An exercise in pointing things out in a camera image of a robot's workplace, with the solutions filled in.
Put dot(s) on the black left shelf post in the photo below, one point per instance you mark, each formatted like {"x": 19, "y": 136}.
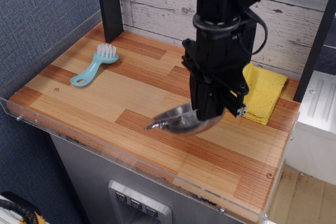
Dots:
{"x": 111, "y": 19}

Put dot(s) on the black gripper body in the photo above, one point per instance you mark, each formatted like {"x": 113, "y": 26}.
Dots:
{"x": 222, "y": 58}

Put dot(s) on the silver dispenser button panel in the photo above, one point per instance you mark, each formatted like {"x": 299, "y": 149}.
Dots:
{"x": 136, "y": 204}

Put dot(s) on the clear acrylic table guard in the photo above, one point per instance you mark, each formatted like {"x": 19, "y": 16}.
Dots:
{"x": 223, "y": 168}

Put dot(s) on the grey toy fridge cabinet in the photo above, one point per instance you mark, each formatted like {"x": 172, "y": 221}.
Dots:
{"x": 90, "y": 175}

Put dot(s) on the metal bowl with wire handles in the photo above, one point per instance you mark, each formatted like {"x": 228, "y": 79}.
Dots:
{"x": 182, "y": 120}

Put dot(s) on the white toy sink counter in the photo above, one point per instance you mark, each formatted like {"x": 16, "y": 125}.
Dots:
{"x": 311, "y": 148}

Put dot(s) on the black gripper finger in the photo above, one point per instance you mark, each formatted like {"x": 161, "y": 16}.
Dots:
{"x": 210, "y": 100}
{"x": 196, "y": 82}

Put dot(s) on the yellow black object bottom left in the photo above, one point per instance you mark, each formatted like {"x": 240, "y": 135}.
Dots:
{"x": 14, "y": 213}

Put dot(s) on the light blue scrub brush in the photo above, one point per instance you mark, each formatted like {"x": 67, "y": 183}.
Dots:
{"x": 105, "y": 54}

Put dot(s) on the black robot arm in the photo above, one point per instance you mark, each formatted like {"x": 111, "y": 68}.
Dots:
{"x": 220, "y": 16}

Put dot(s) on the yellow folded cloth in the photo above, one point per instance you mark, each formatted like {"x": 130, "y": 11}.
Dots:
{"x": 265, "y": 88}

